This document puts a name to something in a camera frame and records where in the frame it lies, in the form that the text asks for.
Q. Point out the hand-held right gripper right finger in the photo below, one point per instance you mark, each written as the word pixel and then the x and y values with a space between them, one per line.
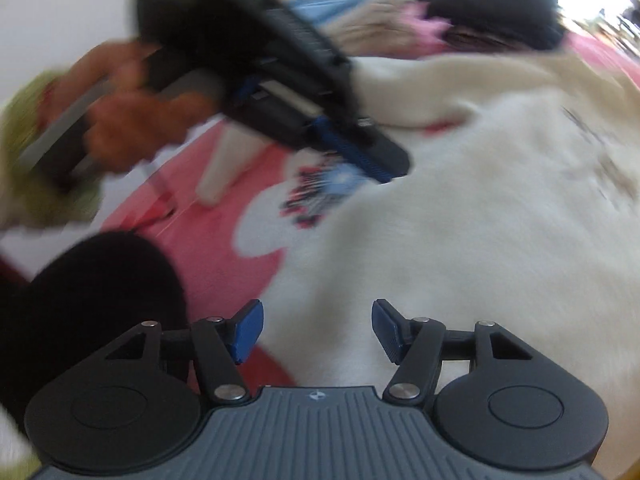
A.
pixel 387 327

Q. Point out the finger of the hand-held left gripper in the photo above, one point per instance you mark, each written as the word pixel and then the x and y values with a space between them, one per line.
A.
pixel 345 147
pixel 385 152

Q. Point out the person's left forearm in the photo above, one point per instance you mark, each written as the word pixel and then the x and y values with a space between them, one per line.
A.
pixel 25 105

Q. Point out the red floral blanket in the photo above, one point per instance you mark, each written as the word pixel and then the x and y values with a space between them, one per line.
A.
pixel 210 240

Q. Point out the folded cream garment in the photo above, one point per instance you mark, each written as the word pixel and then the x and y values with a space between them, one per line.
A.
pixel 380 30

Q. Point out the white knit sweater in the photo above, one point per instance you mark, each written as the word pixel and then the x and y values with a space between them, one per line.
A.
pixel 450 240

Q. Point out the person's left hand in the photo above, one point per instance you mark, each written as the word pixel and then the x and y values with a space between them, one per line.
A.
pixel 125 130

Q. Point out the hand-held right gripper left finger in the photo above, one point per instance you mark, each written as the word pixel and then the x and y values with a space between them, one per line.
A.
pixel 247 330

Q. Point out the folded light blue garment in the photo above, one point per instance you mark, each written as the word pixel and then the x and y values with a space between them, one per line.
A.
pixel 350 2

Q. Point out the folded dark grey garment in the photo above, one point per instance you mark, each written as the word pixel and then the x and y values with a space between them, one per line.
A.
pixel 500 15

